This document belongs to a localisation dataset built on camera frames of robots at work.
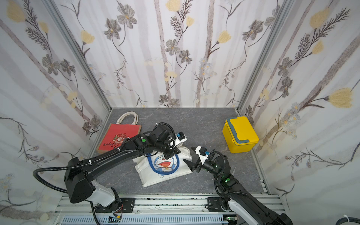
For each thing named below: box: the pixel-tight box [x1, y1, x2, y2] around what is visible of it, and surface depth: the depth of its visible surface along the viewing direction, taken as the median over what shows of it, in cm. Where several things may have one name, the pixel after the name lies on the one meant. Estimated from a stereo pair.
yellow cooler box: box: [222, 116, 260, 154], surface depth 91 cm
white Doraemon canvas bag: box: [132, 146, 193, 188], surface depth 79 cm
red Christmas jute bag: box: [96, 111, 142, 155], surface depth 106 cm
